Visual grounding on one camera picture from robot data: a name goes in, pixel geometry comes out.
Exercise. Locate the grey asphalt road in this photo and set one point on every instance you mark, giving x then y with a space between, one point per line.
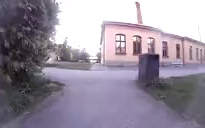
100 100

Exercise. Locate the grass lawn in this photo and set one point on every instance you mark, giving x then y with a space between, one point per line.
190 93

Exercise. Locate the pink building with brick chimney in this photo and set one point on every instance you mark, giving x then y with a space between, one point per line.
140 33

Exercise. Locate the tall green hedge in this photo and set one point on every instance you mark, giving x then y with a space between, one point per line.
20 40

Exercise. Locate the dark utility cabinet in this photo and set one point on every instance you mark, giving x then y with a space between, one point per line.
148 66

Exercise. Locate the weedy verge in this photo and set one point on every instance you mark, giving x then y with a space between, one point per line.
40 92

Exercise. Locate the distant trees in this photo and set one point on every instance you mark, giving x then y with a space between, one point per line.
68 53

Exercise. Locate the distant grass patch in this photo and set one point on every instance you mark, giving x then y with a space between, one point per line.
73 65

